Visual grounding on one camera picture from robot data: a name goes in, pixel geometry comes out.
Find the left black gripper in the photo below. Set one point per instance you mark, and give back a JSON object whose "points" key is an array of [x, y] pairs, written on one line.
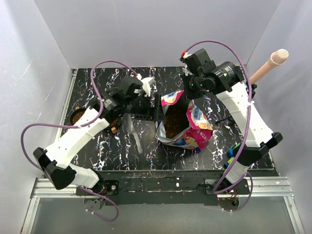
{"points": [[159, 115]]}

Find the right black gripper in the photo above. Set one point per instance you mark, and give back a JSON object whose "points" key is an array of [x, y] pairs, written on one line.
{"points": [[189, 94]]}

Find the pink cat food bag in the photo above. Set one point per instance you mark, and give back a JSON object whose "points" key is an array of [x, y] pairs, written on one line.
{"points": [[186, 126]]}

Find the clear plastic scoop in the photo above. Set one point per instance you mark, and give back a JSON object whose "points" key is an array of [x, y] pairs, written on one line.
{"points": [[131, 130]]}

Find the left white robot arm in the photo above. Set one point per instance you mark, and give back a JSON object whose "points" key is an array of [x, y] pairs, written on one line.
{"points": [[131, 96]]}

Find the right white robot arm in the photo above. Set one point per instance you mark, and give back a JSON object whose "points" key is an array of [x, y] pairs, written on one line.
{"points": [[226, 82]]}

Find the right black pet bowl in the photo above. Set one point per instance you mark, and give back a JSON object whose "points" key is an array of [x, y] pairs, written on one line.
{"points": [[113, 127]]}

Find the black pet bowl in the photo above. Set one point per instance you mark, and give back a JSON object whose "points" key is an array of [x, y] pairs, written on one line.
{"points": [[76, 115], [113, 127]]}

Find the left black pet bowl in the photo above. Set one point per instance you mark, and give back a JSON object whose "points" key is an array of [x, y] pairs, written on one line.
{"points": [[76, 115]]}

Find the black microphone tripod stand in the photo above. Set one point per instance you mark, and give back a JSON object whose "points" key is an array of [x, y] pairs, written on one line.
{"points": [[230, 118]]}

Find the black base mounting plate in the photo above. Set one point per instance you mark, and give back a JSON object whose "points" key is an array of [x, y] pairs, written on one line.
{"points": [[160, 186]]}

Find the colourful toy block car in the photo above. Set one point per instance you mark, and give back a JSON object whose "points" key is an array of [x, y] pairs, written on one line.
{"points": [[230, 155]]}

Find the pink microphone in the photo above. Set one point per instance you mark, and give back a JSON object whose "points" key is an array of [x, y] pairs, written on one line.
{"points": [[277, 58]]}

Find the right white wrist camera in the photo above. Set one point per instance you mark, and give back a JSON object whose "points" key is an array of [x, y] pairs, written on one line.
{"points": [[184, 55]]}

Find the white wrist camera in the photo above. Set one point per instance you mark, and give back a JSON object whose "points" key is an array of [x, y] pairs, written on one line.
{"points": [[184, 55], [147, 83]]}

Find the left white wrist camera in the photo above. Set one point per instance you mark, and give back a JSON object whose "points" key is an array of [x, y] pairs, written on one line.
{"points": [[147, 83]]}

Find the aluminium rail frame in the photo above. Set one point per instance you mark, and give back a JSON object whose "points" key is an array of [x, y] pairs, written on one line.
{"points": [[265, 204]]}

